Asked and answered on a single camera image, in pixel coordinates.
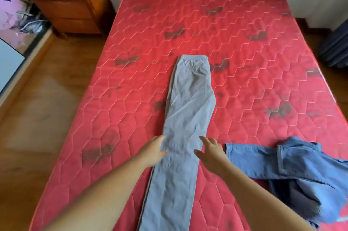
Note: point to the person's right hand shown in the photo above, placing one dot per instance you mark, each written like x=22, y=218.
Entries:
x=216, y=158

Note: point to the person's left hand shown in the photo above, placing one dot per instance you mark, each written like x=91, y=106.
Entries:
x=152, y=152

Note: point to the grey trousers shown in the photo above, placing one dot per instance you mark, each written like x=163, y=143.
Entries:
x=187, y=103

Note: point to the light blue jeans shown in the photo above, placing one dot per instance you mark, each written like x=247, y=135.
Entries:
x=299, y=163

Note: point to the wooden wardrobe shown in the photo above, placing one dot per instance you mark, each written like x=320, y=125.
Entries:
x=35, y=49

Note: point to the frosted wardrobe sliding door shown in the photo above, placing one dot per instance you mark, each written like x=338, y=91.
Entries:
x=9, y=62

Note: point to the person's right forearm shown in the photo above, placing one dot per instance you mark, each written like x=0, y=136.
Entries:
x=258, y=203

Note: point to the person's left forearm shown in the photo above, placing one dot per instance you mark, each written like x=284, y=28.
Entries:
x=95, y=201

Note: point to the pink clothes pile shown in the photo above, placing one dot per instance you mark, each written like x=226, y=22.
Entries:
x=34, y=24

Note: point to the red quilted mattress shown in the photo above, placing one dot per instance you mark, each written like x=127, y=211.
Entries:
x=108, y=103

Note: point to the wooden nightstand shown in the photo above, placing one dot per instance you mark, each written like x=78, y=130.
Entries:
x=73, y=8

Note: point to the blue grey curtain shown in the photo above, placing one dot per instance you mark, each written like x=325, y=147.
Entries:
x=335, y=46

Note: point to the pink fabric bundle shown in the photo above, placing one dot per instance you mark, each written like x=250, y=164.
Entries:
x=11, y=8

